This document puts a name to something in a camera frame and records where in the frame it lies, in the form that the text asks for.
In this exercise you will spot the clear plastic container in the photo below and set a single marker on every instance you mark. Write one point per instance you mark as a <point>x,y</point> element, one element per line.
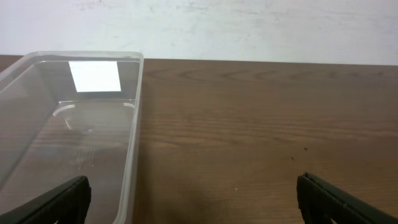
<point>70,113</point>

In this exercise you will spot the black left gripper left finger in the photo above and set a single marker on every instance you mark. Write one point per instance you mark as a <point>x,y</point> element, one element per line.
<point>67,203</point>

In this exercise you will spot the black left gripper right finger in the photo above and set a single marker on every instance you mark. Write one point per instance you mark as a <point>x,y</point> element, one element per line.
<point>323,203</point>

